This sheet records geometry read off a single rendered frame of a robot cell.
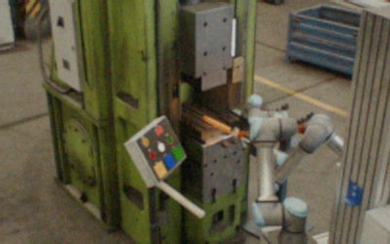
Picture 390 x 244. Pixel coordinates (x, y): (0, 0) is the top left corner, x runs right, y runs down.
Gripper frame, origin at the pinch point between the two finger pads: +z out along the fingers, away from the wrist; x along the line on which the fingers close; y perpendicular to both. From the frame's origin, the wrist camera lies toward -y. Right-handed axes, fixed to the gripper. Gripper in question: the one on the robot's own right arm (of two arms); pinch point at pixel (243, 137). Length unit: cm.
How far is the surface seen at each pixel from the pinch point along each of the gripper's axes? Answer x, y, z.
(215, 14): -2, -72, 25
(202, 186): -15.7, 40.3, 20.7
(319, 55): 337, 79, 205
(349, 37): 340, 45, 165
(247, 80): 42, -14, 40
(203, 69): -10.5, -39.6, 25.4
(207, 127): -5.8, 2.3, 27.4
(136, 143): -72, -17, 8
